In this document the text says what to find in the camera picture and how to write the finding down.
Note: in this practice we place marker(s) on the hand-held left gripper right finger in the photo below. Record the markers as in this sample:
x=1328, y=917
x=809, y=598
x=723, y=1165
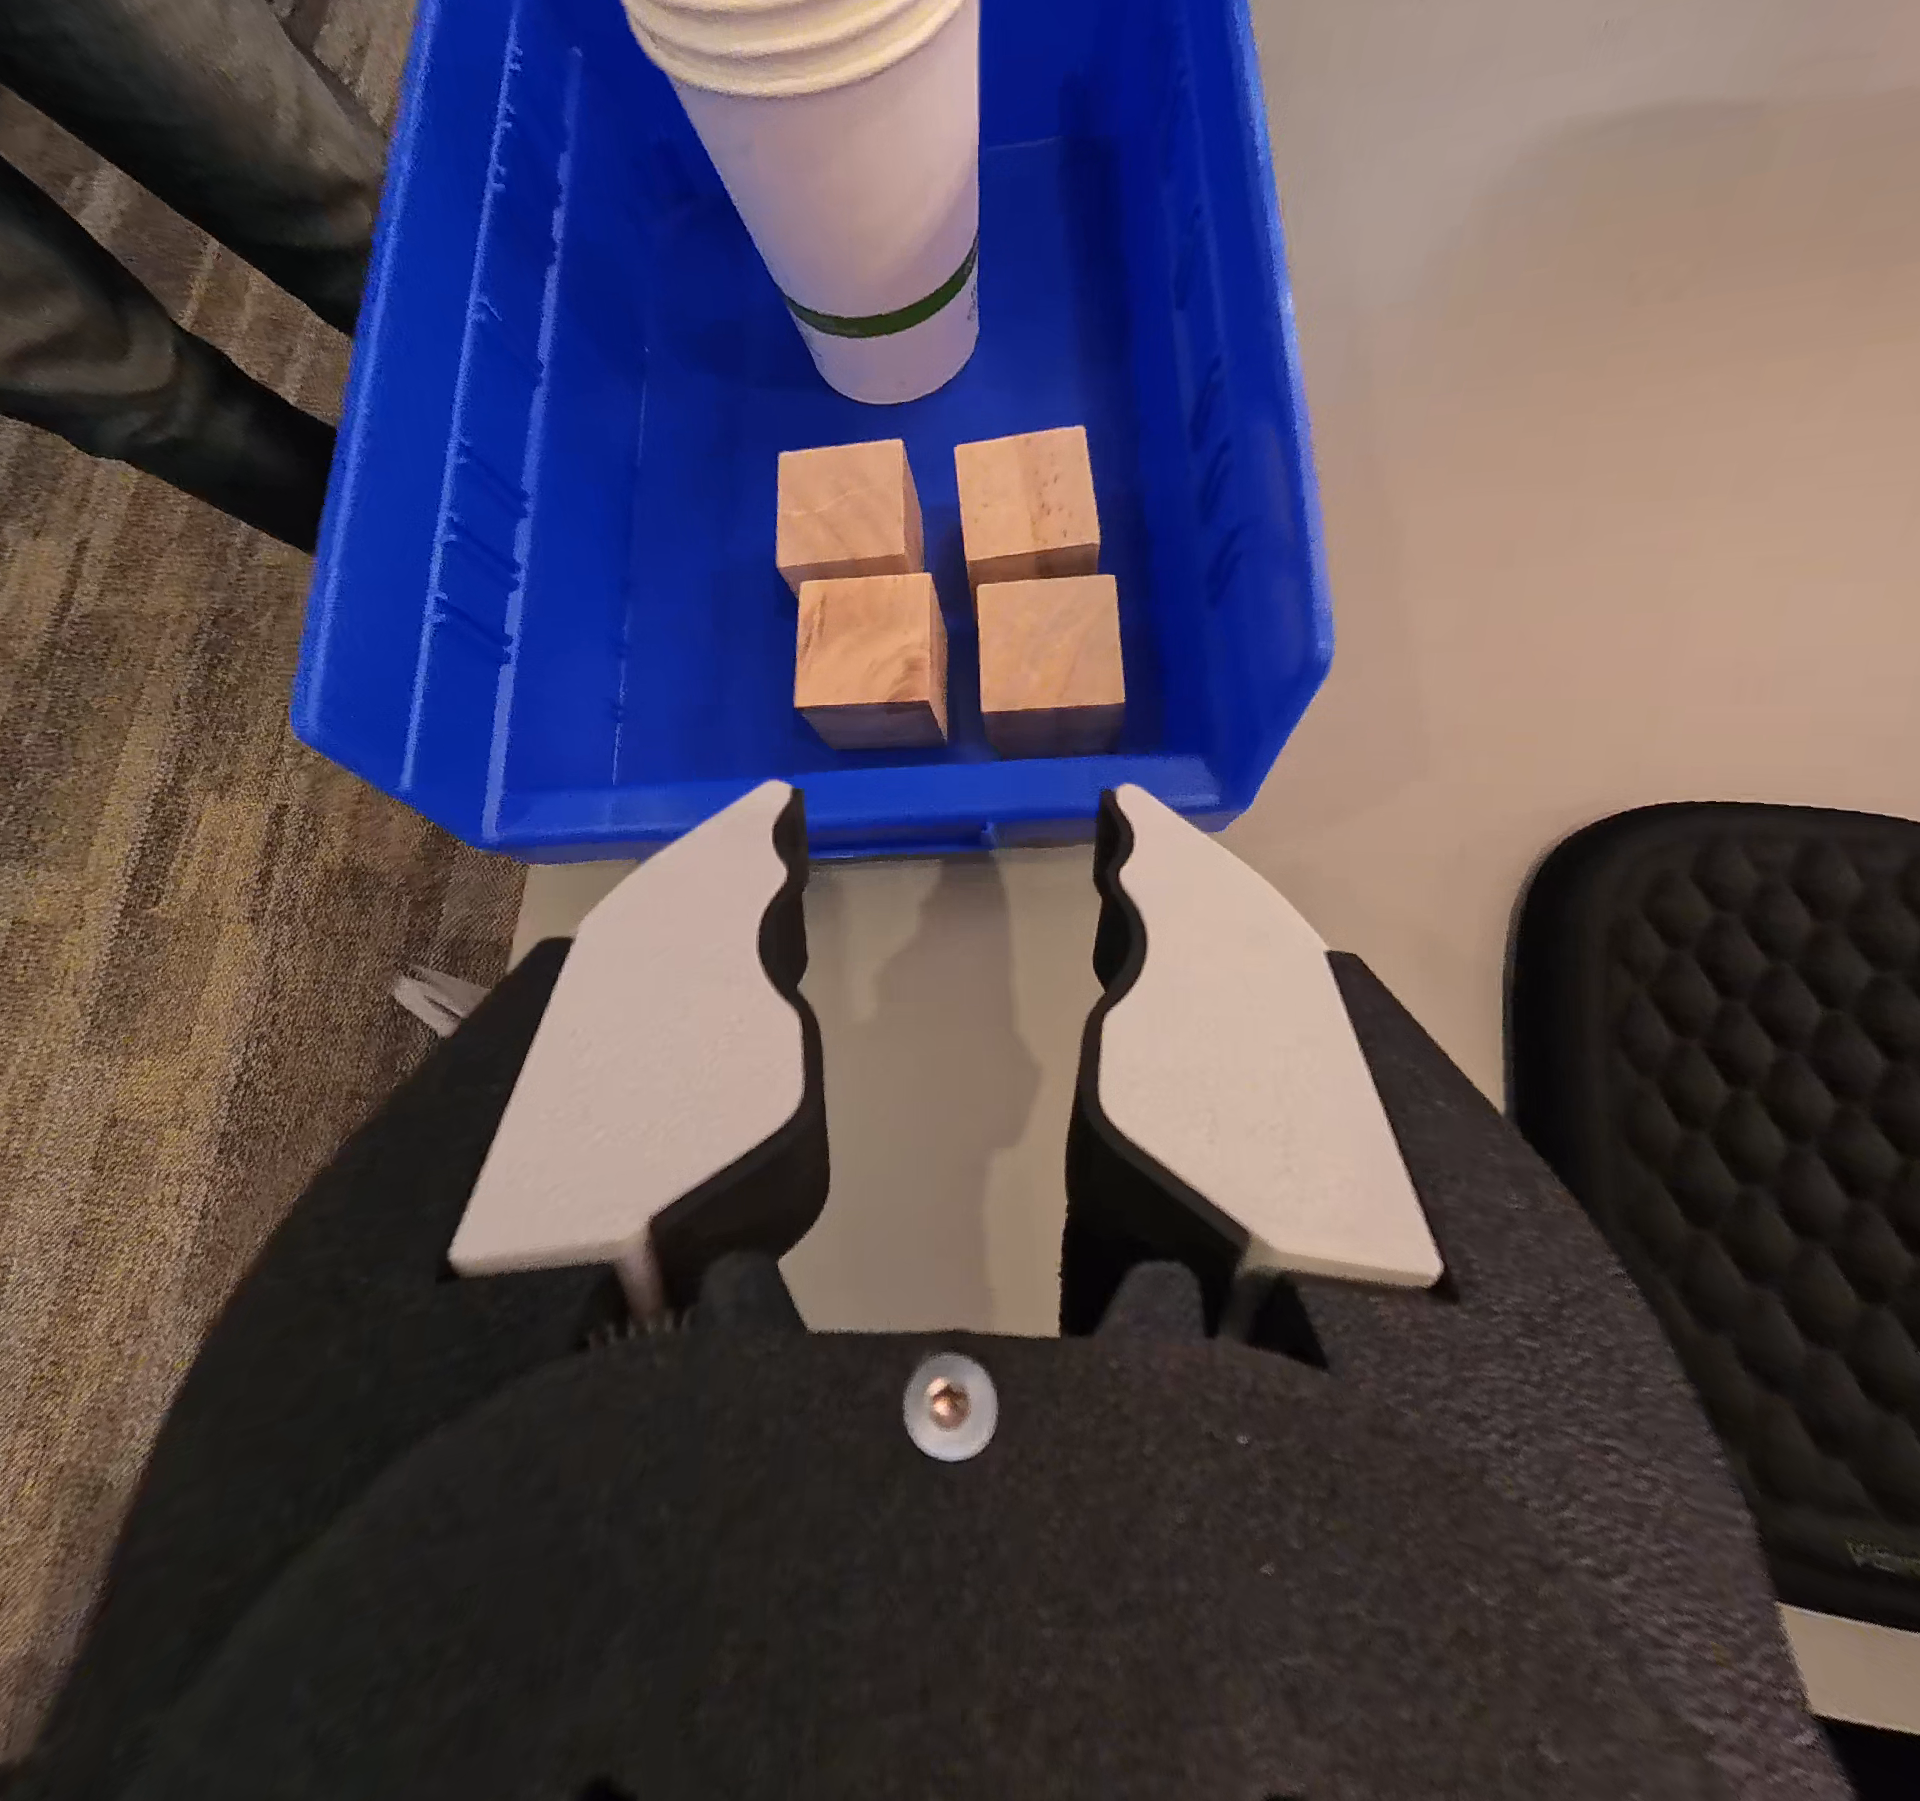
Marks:
x=1245, y=1080

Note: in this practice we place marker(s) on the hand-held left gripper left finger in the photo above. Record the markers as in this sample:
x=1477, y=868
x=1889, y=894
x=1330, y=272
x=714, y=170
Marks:
x=659, y=1080

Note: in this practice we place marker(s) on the blue plastic bin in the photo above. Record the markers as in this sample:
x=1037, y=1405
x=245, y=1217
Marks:
x=602, y=632

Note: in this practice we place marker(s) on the wooden cube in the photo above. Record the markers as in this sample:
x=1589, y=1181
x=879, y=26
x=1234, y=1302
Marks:
x=1028, y=504
x=872, y=660
x=849, y=511
x=1051, y=670

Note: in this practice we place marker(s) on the black textured wrist pad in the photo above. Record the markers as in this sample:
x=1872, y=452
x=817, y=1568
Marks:
x=1725, y=1155

